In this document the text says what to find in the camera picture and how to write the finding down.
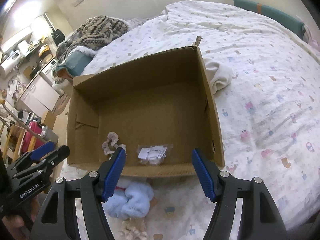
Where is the white patterned bed quilt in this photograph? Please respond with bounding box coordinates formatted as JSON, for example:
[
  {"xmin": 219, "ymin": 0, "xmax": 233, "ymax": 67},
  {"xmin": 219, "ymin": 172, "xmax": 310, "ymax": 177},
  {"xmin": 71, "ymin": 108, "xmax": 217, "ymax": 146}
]
[{"xmin": 84, "ymin": 1, "xmax": 319, "ymax": 229}]

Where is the cream scrunchie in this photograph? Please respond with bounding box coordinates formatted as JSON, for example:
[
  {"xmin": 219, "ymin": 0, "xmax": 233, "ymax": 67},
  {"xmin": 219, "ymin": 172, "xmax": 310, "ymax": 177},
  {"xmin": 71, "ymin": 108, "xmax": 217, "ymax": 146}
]
[{"xmin": 118, "ymin": 218, "xmax": 148, "ymax": 240}]

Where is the teal cushion with orange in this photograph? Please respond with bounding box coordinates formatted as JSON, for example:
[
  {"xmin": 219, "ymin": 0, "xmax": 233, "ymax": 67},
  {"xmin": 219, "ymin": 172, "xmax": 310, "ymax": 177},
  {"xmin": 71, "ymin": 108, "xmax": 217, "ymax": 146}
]
[{"xmin": 55, "ymin": 51, "xmax": 93, "ymax": 80}]

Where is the white washing machine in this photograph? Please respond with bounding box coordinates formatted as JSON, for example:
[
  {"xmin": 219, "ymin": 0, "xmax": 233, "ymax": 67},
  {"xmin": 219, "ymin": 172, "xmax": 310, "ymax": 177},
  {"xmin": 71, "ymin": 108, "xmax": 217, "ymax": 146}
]
[{"xmin": 40, "ymin": 57, "xmax": 57, "ymax": 86}]

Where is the pink suitcase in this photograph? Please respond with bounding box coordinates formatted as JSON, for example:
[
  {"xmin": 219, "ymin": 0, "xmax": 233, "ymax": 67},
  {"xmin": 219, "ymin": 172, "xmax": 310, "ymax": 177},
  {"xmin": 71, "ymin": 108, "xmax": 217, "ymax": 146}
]
[{"xmin": 21, "ymin": 121, "xmax": 43, "ymax": 153}]

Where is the wooden yellow chair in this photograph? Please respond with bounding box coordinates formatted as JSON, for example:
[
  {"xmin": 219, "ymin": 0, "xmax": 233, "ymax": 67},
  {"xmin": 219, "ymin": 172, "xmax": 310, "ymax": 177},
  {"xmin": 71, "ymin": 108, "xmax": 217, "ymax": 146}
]
[{"xmin": 1, "ymin": 123, "xmax": 27, "ymax": 166}]

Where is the light blue plush toy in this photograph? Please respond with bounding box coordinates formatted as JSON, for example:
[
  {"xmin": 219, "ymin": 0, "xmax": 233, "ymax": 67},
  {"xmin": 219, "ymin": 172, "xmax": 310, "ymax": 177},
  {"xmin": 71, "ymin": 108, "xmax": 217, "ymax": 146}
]
[{"xmin": 102, "ymin": 180, "xmax": 154, "ymax": 220}]

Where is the person's left hand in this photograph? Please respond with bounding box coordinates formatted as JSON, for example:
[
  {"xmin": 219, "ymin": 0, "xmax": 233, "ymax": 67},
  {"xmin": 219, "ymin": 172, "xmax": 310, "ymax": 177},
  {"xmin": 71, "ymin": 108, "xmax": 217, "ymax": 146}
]
[{"xmin": 2, "ymin": 197, "xmax": 40, "ymax": 229}]

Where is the white kitchen cabinet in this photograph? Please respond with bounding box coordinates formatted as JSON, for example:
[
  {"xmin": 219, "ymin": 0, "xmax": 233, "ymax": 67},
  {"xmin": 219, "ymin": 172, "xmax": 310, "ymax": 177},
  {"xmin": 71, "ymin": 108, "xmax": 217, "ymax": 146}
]
[{"xmin": 20, "ymin": 75, "xmax": 60, "ymax": 111}]

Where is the patterned knit sweater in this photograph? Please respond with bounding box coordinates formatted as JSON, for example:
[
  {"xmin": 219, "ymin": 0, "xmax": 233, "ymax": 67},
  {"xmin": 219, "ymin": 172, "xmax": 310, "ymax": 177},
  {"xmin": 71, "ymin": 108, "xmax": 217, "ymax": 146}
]
[{"xmin": 56, "ymin": 16, "xmax": 130, "ymax": 62}]

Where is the brown cardboard box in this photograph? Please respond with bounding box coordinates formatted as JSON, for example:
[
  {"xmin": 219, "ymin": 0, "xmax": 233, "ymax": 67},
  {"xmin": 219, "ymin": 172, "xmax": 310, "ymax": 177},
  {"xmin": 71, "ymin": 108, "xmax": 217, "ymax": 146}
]
[{"xmin": 67, "ymin": 46, "xmax": 225, "ymax": 178}]

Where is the cream folded cloth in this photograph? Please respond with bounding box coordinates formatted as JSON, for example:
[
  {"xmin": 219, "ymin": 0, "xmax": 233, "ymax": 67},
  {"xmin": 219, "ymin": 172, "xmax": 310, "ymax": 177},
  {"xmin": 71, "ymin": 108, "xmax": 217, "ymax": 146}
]
[{"xmin": 204, "ymin": 59, "xmax": 233, "ymax": 94}]

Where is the clear plastic bag with label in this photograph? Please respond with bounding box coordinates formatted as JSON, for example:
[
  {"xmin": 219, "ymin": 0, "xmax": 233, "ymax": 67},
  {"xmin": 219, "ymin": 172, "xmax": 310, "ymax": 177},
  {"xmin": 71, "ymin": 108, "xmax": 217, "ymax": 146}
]
[{"xmin": 137, "ymin": 144, "xmax": 173, "ymax": 166}]

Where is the beige fabric scrunchie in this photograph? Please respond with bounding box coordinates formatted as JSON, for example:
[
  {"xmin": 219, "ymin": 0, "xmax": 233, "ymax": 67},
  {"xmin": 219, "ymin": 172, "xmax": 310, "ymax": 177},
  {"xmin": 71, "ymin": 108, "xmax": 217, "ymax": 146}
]
[{"xmin": 101, "ymin": 132, "xmax": 126, "ymax": 156}]

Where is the teal bolster pillow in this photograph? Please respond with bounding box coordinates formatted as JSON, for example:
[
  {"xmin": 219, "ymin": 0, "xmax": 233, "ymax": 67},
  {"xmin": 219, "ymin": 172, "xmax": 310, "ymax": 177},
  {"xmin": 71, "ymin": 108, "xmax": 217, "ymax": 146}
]
[{"xmin": 233, "ymin": 0, "xmax": 305, "ymax": 39}]

